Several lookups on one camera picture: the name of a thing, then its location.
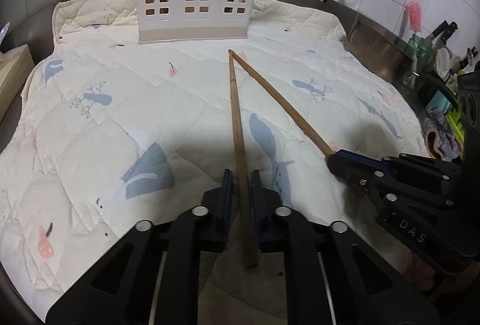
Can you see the pink bottle brush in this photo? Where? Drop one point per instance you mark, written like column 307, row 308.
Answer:
column 414, row 16

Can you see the stainless steel pot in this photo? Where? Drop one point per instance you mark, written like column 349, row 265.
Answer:
column 378, row 50

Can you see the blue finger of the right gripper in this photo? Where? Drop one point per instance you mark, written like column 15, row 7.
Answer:
column 354, row 176
column 344, row 157

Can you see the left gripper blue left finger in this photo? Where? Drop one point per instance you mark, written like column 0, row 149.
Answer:
column 224, row 206

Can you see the green plastic basket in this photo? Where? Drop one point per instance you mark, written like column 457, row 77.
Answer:
column 453, row 116

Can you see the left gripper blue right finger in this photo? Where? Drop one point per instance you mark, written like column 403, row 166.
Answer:
column 259, row 208

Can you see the cream quilted patterned mat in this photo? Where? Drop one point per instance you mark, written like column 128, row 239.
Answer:
column 112, row 131

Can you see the black handled kitchen knife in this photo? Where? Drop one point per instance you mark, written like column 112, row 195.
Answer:
column 442, row 33

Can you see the wooden chopstick seven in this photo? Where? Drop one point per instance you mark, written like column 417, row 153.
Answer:
column 302, row 123

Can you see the wooden chopstick five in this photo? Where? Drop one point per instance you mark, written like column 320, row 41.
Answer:
column 249, row 251

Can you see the grey blue rag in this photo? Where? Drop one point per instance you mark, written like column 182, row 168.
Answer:
column 439, row 137

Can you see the green glass jar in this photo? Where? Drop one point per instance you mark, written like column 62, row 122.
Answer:
column 421, row 52

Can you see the bagged beige tissue box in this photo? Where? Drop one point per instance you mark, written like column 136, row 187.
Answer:
column 16, row 65

